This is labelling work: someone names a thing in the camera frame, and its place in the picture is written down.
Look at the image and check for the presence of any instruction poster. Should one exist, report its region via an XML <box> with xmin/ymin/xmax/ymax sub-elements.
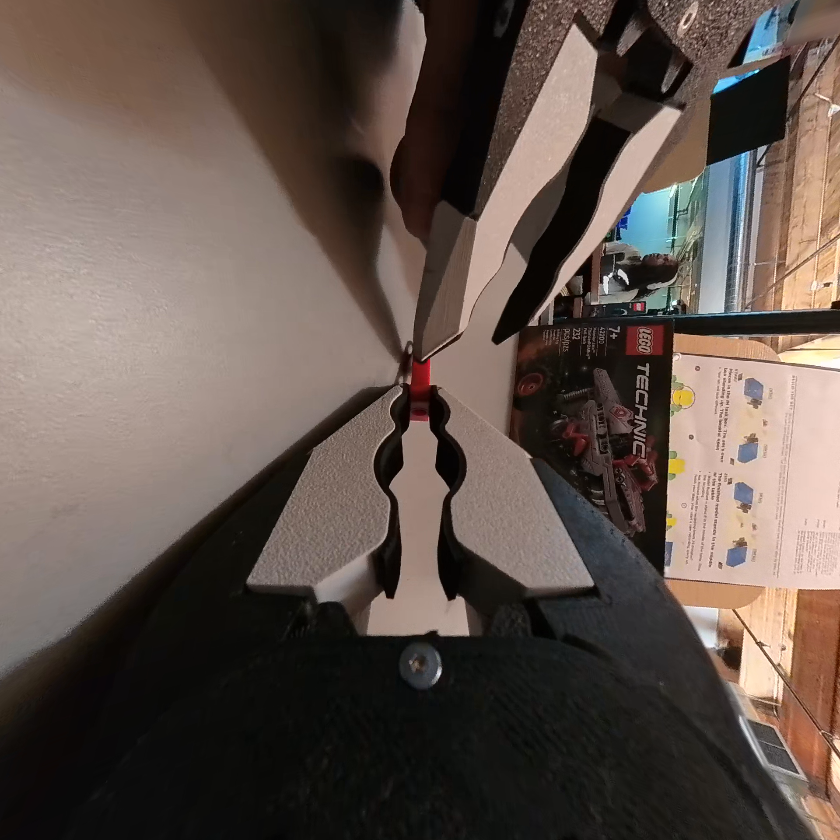
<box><xmin>663</xmin><ymin>351</ymin><xmax>840</xmax><ymax>589</ymax></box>

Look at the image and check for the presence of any silver air duct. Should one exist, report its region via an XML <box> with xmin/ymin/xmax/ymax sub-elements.
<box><xmin>731</xmin><ymin>151</ymin><xmax>761</xmax><ymax>309</ymax></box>

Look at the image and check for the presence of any cardboard easel board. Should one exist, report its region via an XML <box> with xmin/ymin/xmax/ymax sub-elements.
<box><xmin>663</xmin><ymin>333</ymin><xmax>840</xmax><ymax>609</ymax></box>
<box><xmin>640</xmin><ymin>56</ymin><xmax>791</xmax><ymax>193</ymax></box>

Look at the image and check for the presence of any white air vent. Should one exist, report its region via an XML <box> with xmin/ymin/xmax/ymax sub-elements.
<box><xmin>728</xmin><ymin>682</ymin><xmax>809</xmax><ymax>798</ymax></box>

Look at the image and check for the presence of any person's left hand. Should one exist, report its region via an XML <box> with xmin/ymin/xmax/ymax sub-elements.
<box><xmin>392</xmin><ymin>39</ymin><xmax>462</xmax><ymax>238</ymax></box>

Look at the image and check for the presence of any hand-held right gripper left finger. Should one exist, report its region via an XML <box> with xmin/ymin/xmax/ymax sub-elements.
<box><xmin>245</xmin><ymin>384</ymin><xmax>412</xmax><ymax>601</ymax></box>

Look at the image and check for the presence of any black stand pole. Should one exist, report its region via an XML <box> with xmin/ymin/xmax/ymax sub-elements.
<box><xmin>669</xmin><ymin>307</ymin><xmax>840</xmax><ymax>337</ymax></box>

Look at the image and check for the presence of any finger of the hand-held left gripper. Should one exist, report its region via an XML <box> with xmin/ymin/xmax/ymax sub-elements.
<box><xmin>491</xmin><ymin>98</ymin><xmax>685</xmax><ymax>347</ymax></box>
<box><xmin>413</xmin><ymin>21</ymin><xmax>601</xmax><ymax>362</ymax></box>

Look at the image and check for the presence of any black lego set box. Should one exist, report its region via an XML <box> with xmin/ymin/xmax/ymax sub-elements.
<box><xmin>508</xmin><ymin>318</ymin><xmax>677</xmax><ymax>572</ymax></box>

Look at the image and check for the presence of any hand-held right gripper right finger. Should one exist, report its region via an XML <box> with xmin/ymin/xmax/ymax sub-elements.
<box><xmin>433</xmin><ymin>386</ymin><xmax>598</xmax><ymax>601</ymax></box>

